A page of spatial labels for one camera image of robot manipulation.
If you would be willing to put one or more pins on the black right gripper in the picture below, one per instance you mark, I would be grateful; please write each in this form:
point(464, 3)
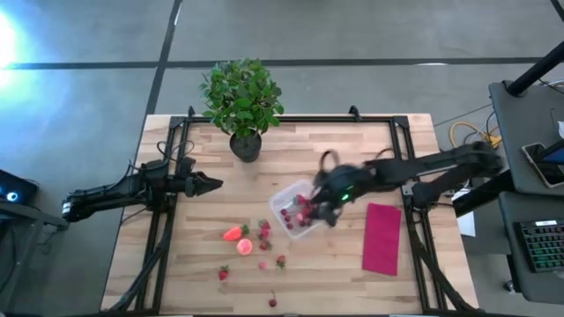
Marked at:
point(346, 182)

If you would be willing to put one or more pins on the magenta cloth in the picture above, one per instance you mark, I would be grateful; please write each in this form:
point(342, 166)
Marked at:
point(381, 240)

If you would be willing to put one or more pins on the smartphone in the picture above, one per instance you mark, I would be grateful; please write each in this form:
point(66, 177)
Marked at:
point(539, 165)

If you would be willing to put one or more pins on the white paper sheet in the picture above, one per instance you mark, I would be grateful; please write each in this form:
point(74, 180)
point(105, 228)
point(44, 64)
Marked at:
point(467, 224)

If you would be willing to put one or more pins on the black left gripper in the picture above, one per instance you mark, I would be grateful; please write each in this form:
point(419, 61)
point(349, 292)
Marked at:
point(186, 176)

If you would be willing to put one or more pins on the black plant pot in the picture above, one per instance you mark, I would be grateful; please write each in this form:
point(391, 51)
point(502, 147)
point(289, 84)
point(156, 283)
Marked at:
point(246, 149)

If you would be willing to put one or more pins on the large red strawberry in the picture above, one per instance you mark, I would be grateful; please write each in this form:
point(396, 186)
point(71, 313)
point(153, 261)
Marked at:
point(232, 233)

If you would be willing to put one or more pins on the toy peach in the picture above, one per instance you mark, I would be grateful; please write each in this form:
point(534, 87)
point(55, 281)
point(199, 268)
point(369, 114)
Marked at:
point(244, 247)

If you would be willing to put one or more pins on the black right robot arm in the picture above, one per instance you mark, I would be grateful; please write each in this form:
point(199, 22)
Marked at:
point(423, 167)

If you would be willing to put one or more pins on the black pole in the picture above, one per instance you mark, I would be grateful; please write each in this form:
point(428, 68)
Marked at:
point(535, 70)

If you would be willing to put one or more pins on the pink lumpy toy fruit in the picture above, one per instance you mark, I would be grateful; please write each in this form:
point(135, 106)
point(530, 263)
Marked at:
point(262, 265)
point(299, 216)

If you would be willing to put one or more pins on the black desk bar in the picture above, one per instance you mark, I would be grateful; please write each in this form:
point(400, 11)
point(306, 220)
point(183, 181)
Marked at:
point(484, 198)

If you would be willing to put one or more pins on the black keyboard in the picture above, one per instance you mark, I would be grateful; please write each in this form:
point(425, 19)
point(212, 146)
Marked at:
point(544, 246)

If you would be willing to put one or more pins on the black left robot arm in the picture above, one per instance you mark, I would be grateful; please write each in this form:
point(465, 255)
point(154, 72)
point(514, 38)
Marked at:
point(110, 193)

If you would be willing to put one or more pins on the green leafy plant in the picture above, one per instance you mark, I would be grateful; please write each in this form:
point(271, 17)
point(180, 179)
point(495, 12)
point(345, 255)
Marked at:
point(240, 97)

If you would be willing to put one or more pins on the black side stand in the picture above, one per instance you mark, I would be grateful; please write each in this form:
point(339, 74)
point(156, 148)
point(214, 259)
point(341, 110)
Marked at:
point(39, 218)

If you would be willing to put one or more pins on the clear plastic tupperware container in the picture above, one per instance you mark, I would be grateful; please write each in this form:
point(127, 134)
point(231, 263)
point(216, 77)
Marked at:
point(279, 204)

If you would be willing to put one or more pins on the grey desk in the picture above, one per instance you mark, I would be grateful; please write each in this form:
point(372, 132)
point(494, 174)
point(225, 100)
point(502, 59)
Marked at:
point(520, 123)
point(529, 286)

